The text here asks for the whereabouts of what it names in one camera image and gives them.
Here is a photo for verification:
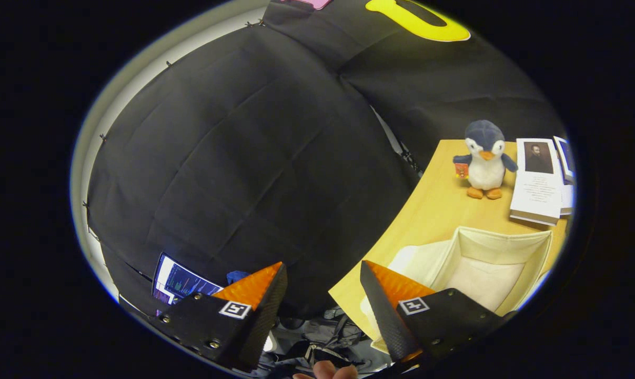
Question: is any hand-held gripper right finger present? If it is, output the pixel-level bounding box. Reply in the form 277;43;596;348
359;260;515;366

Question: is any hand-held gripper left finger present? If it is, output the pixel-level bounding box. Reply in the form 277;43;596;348
148;261;289;372

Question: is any beige fabric storage box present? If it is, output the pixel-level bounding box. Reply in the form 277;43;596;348
359;226;553;354

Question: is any grey clothing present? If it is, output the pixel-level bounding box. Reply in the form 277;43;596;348
259;308;392;377

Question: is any penguin plush toy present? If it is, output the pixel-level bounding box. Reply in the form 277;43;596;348
452;120;519;201

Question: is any white portrait cover book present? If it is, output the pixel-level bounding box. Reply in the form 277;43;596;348
509;138;565;227

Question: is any plain white book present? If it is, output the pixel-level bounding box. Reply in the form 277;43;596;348
559;183;576;216

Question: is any dark blue cover book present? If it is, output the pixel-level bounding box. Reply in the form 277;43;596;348
553;136;577;185

